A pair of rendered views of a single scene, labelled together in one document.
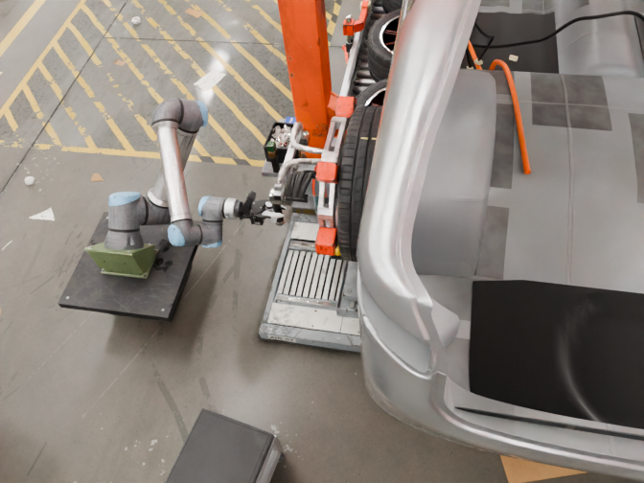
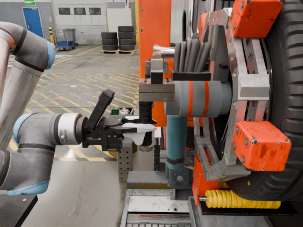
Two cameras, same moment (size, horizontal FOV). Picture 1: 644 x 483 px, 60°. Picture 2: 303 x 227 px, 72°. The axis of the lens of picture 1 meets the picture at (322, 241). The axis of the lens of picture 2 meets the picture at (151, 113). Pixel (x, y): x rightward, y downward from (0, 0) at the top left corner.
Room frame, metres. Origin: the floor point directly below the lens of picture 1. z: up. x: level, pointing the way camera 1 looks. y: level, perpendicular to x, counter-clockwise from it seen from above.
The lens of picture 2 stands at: (1.01, 0.30, 1.08)
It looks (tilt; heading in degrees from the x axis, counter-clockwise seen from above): 23 degrees down; 344
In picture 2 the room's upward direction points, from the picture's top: straight up
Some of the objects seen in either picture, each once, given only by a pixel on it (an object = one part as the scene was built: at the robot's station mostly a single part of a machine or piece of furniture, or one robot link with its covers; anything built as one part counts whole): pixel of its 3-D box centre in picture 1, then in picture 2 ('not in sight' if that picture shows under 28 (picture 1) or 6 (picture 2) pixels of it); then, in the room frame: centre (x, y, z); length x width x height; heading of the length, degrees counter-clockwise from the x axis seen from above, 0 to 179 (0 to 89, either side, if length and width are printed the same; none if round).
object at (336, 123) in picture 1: (338, 182); (215, 97); (1.62, -0.11, 0.85); 0.54 x 0.07 x 0.54; 163
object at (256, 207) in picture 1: (251, 212); (103, 131); (1.56, 0.28, 0.80); 0.12 x 0.08 x 0.09; 73
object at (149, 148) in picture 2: (277, 211); (145, 124); (1.53, 0.17, 0.83); 0.04 x 0.04 x 0.16
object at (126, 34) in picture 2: not in sight; (118, 39); (10.36, -0.96, 0.55); 1.40 x 0.80 x 1.09; 71
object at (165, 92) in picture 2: (281, 195); (156, 89); (1.52, 0.14, 0.93); 0.09 x 0.05 x 0.05; 73
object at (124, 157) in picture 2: not in sight; (125, 153); (2.33, 0.12, 0.21); 0.10 x 0.10 x 0.42; 73
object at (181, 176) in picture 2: not in sight; (201, 176); (1.90, -0.26, 0.26); 0.42 x 0.18 x 0.35; 73
